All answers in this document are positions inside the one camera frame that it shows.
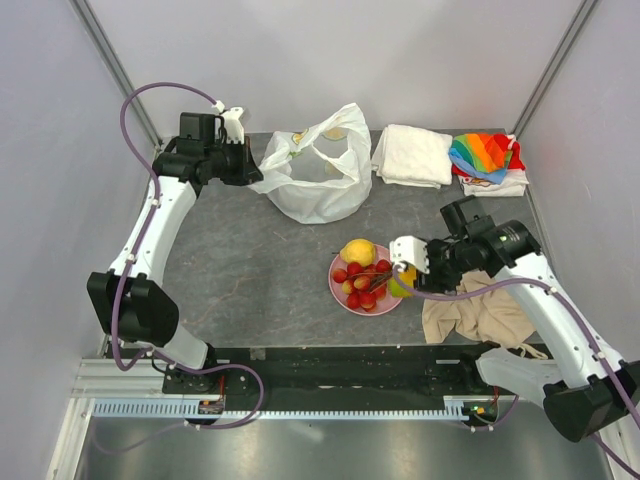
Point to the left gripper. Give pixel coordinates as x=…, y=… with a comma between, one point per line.
x=248, y=172

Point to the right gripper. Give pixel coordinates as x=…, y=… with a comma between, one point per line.
x=431, y=281

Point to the fake yellow lemon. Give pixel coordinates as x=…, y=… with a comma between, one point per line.
x=359, y=251

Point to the white plastic bag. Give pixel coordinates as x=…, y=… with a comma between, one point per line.
x=322, y=174

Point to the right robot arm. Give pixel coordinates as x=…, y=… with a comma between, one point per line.
x=586, y=385

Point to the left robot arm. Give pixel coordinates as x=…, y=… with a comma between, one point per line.
x=128, y=297

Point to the white printed cloth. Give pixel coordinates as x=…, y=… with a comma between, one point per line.
x=514, y=184

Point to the beige cloth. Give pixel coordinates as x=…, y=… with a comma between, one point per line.
x=490, y=317

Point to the rainbow coloured cloth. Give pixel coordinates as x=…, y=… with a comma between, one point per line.
x=484, y=156

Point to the pink plate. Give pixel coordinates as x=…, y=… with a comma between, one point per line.
x=365, y=295

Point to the white folded towel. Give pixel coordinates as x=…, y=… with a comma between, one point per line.
x=411, y=156

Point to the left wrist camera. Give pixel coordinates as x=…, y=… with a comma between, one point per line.
x=235, y=132

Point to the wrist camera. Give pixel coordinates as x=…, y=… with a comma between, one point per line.
x=409, y=251
x=235, y=132

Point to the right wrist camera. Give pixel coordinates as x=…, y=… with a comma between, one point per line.
x=409, y=251

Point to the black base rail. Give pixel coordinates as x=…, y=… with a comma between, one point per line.
x=426, y=369

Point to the grey cable duct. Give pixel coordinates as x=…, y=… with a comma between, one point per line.
x=197, y=410

